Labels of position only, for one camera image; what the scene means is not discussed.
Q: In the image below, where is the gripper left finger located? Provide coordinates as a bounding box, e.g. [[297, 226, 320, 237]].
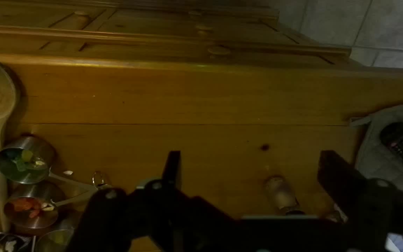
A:
[[67, 150, 241, 252]]

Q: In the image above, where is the wooden cabinet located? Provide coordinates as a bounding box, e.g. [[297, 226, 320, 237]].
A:
[[0, 0, 403, 252]]

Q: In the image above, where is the small spice container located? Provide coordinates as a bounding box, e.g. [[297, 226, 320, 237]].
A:
[[264, 175, 306, 216]]

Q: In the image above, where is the grey quilted cloth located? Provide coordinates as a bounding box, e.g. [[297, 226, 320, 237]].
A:
[[349, 103, 403, 194]]

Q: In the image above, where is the steel measuring cup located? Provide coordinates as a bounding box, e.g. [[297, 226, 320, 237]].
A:
[[0, 135, 99, 192], [35, 220, 80, 252], [3, 182, 98, 230]]

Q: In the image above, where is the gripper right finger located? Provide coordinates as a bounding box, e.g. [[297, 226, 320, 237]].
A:
[[317, 150, 403, 252]]

